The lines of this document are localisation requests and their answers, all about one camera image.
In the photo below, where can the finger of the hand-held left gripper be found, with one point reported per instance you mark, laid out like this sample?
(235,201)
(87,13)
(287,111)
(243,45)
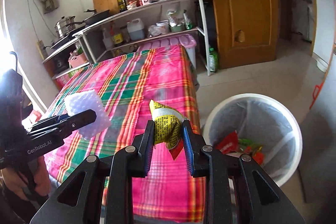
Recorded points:
(52,119)
(81,119)

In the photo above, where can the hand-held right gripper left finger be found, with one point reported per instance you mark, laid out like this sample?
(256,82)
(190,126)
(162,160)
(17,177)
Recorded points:
(147,153)

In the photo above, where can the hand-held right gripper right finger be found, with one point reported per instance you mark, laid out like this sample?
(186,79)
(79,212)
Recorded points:
(188,153)

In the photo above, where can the white foam fruit net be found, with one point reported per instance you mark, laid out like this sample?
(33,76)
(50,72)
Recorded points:
(89,102)

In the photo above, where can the yellow snack packet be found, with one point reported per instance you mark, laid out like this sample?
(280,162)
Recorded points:
(165,127)

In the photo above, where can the red snack packet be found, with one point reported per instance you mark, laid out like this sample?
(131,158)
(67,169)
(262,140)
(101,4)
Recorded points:
(227,142)

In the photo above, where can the green snack bag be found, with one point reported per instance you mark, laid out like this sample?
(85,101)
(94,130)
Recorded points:
(244,141)

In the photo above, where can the red plastic bag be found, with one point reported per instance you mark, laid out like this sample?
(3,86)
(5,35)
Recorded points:
(258,156)

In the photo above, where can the white trash bin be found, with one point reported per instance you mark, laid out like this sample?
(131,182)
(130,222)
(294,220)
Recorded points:
(288,132)

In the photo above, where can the person's left hand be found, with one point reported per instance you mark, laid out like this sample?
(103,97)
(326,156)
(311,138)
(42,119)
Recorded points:
(43,176)

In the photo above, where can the printed cardboard box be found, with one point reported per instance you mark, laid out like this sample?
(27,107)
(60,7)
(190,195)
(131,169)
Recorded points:
(65,79)

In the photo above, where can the pink plastic basket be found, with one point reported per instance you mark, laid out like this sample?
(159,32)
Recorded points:
(78,60)

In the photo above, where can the white power strip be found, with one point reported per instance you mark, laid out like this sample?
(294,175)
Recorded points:
(41,49)

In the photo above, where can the low white shelf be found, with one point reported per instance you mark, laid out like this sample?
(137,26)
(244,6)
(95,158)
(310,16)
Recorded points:
(60,52)

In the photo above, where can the pink green plaid tablecloth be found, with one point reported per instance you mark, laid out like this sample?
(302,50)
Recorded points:
(162,77)

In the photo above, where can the black gas stove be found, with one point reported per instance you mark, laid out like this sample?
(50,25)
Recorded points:
(63,41)

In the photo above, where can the soy sauce bottle yellow label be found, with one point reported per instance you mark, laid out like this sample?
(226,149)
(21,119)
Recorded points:
(117,37)

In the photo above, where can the steel steamer pot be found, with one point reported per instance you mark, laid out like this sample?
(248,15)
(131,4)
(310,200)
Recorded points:
(64,27)

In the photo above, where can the green soda bottle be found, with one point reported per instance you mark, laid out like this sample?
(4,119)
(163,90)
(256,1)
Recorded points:
(213,61)

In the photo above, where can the black frying pan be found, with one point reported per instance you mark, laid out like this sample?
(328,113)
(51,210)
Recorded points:
(95,17)

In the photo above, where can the white oil jug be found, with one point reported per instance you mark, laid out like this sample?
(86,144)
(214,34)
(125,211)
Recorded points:
(136,31)

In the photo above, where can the pink lidded storage box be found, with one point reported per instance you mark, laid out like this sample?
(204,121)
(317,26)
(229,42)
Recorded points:
(168,41)

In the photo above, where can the crumpled plastic bag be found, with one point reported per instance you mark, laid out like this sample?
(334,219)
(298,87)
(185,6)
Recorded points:
(153,31)

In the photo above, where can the dark oil bottle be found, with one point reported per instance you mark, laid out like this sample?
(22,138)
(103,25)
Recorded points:
(124,2)
(119,3)

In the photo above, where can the white plastic tub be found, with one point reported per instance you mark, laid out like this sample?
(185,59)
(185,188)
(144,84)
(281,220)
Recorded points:
(162,27)

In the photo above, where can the white metal shelf rack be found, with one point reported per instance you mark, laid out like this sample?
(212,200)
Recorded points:
(203,29)

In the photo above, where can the red lidded jar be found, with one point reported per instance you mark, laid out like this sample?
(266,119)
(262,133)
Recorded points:
(132,1)

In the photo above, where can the green bowl with bags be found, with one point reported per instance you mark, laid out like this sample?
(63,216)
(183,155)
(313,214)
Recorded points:
(176,22)

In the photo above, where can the grey refrigerator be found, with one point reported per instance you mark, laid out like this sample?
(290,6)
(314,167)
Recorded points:
(323,150)

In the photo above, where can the orange plastic object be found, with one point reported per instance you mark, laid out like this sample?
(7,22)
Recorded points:
(317,92)

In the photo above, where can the wooden door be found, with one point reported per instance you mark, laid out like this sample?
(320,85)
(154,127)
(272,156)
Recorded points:
(244,3)

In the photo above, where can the white floor basin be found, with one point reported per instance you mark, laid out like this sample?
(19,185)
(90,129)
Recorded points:
(322,64)

